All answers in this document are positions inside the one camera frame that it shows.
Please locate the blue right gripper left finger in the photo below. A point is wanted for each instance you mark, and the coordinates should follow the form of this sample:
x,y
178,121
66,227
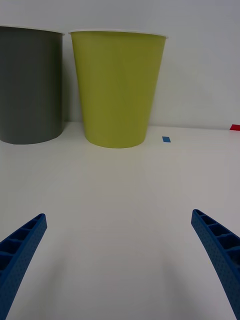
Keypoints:
x,y
22,255

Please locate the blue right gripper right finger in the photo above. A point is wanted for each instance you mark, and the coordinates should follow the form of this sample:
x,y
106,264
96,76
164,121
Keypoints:
x,y
220,252

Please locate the grey plastic waste bin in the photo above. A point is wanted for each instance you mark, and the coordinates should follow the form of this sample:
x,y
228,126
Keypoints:
x,y
30,85

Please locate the yellow-green plastic waste bin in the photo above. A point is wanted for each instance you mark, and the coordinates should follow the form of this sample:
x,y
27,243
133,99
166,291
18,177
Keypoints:
x,y
117,90

